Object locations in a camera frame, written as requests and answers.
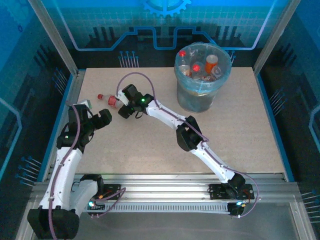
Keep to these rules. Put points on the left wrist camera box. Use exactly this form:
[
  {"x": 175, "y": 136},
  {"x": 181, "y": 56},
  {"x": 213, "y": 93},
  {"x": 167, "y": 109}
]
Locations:
[{"x": 85, "y": 103}]

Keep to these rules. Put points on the aluminium mounting rail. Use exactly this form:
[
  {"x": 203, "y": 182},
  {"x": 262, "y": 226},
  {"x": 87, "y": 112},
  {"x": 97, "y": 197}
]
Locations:
[{"x": 162, "y": 190}]

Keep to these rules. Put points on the trash bin with blue liner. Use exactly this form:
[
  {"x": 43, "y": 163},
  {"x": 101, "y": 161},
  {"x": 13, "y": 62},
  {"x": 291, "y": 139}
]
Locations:
[{"x": 190, "y": 86}]

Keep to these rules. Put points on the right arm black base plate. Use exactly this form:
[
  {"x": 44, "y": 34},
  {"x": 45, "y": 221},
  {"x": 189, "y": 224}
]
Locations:
[{"x": 217, "y": 192}]

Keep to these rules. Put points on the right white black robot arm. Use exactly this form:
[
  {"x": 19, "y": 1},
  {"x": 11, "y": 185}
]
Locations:
[{"x": 165, "y": 118}]

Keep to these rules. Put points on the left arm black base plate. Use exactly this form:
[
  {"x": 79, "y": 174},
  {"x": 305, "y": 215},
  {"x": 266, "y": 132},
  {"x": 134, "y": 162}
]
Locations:
[{"x": 112, "y": 192}]

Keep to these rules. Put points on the metal mesh waste bin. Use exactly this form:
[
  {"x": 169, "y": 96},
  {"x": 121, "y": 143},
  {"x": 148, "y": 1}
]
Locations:
[{"x": 197, "y": 102}]

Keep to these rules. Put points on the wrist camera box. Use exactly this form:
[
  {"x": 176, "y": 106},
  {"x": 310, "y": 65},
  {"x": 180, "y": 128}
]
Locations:
[
  {"x": 85, "y": 103},
  {"x": 122, "y": 97}
]

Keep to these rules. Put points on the aluminium frame post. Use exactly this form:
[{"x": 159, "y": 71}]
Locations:
[
  {"x": 55, "y": 37},
  {"x": 275, "y": 37}
]

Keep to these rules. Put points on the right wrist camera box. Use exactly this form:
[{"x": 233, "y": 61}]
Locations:
[{"x": 122, "y": 97}]

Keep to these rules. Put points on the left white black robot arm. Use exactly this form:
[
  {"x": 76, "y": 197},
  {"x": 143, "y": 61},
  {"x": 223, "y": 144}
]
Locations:
[{"x": 67, "y": 175}]

